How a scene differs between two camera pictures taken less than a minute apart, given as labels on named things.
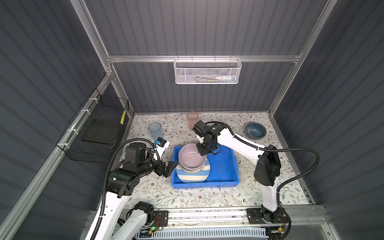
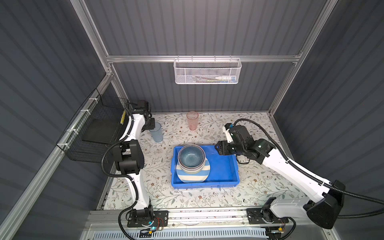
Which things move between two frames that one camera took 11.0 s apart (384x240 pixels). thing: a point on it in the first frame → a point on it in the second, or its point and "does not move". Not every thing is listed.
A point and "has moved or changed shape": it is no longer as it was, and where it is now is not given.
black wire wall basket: [95, 132] does not move
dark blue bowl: [255, 131] has moved or changed shape
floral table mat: [177, 128] does not move
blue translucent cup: [155, 128] does not move
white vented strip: [202, 233] does not move
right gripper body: [203, 148] → [227, 148]
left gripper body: [158, 168] → [149, 125]
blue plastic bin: [224, 170] does not move
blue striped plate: [194, 178] does not move
